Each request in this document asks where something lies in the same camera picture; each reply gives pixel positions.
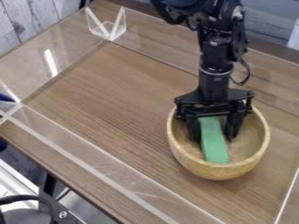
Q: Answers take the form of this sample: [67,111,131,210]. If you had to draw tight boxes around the brown wooden bowl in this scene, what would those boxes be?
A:
[167,107,270,180]

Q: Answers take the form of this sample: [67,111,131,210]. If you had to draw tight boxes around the clear acrylic enclosure wall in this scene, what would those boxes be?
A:
[0,1,299,224]

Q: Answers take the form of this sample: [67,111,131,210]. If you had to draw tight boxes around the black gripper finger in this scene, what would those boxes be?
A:
[186,114,202,143]
[225,110,248,141]

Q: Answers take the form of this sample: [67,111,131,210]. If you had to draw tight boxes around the black cable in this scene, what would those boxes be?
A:
[229,57,253,87]

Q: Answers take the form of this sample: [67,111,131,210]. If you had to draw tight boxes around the black table leg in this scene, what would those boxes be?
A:
[43,174,58,196]

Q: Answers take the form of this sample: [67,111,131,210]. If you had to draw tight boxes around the black table clamp bracket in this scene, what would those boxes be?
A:
[39,192,87,224]

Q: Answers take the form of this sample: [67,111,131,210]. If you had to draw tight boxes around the green rectangular block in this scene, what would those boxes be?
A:
[198,116,230,164]

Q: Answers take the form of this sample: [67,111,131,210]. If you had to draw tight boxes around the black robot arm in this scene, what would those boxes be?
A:
[150,0,256,142]

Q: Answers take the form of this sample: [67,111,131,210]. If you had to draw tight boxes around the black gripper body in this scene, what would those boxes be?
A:
[174,88,256,120]

